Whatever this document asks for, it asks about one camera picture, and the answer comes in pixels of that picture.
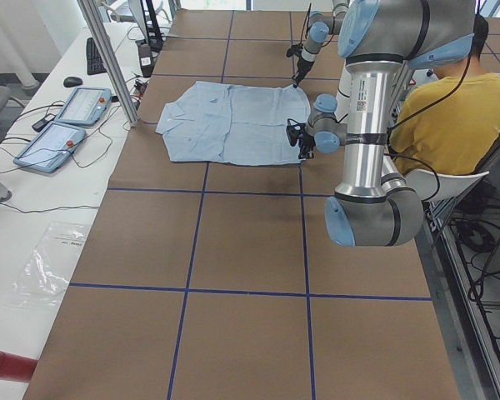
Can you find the upper blue teach pendant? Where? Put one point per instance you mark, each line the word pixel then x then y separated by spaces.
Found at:
pixel 85 106

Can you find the black keyboard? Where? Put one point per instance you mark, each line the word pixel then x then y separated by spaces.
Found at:
pixel 94 59

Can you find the light blue button-up shirt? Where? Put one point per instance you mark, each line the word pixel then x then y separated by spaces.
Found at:
pixel 225 123

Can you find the red cylinder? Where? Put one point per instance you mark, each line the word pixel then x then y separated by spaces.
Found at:
pixel 16 368

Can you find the black computer mouse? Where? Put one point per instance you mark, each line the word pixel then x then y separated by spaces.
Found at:
pixel 72 82

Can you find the grey aluminium frame post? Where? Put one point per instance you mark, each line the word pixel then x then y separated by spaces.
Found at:
pixel 95 24

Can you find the clear plastic bag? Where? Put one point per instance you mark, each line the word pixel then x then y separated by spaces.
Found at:
pixel 44 279

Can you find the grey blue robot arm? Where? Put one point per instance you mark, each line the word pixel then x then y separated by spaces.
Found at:
pixel 317 29
pixel 382 43

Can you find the lower blue teach pendant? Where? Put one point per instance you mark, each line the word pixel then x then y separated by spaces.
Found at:
pixel 51 148

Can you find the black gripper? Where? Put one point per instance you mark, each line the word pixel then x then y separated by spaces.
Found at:
pixel 302 67
pixel 307 146

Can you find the person in yellow shirt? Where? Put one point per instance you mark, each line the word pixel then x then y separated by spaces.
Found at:
pixel 453 136

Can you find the white chair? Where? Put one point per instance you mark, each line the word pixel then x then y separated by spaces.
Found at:
pixel 432 188

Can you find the blue teach pendant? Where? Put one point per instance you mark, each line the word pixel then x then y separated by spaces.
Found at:
pixel 85 106
pixel 51 148

